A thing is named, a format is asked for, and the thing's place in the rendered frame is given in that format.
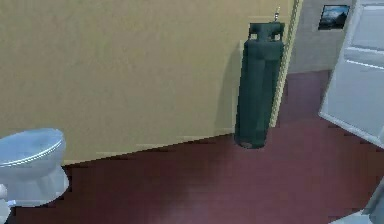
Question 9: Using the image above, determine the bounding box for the dark green gas cylinder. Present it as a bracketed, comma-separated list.
[233, 6, 286, 150]

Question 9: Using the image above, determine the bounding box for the white room door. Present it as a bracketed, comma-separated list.
[318, 0, 384, 149]

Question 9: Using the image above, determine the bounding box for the white toilet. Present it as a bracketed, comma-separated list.
[0, 127, 70, 224]

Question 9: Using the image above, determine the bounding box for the dark framed wall picture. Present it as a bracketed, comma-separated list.
[317, 4, 351, 31]

